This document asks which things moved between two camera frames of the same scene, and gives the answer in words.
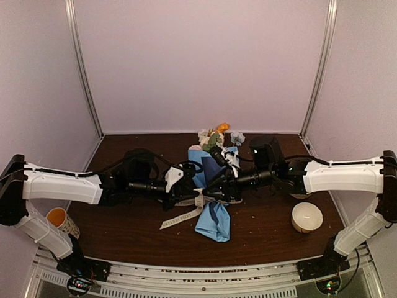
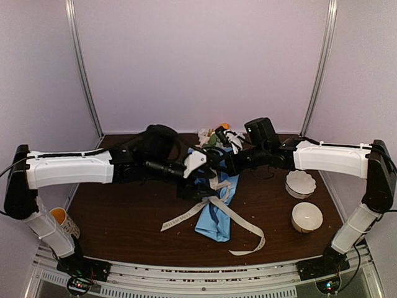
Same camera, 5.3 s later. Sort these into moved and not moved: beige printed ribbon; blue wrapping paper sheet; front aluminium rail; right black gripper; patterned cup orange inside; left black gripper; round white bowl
Moved: right black gripper; beige printed ribbon; left black gripper
Not moved: round white bowl; patterned cup orange inside; front aluminium rail; blue wrapping paper sheet
